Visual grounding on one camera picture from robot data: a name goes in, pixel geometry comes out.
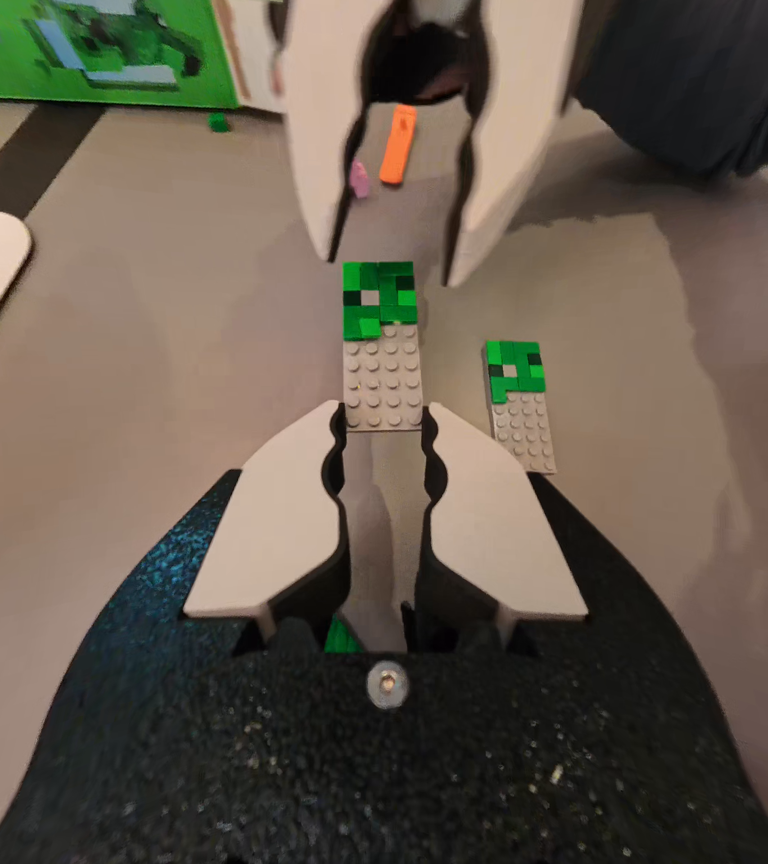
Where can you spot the orange brick separator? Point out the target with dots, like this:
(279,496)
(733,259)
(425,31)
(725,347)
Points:
(397,148)

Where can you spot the small green brick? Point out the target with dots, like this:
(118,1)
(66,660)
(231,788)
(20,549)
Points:
(219,122)

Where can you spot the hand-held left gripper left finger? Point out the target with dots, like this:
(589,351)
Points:
(269,526)

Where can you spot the grey desk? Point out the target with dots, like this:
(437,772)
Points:
(120,405)

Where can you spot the grey plate with green tiles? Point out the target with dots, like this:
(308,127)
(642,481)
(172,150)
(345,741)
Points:
(384,378)
(526,432)

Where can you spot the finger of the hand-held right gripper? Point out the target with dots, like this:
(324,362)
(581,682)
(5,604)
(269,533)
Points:
(519,121)
(323,121)

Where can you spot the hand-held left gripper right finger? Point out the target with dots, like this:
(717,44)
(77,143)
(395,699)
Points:
(499,533)

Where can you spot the green toy box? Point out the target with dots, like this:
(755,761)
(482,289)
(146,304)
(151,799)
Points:
(215,67)

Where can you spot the pink brick piece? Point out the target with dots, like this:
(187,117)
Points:
(360,181)

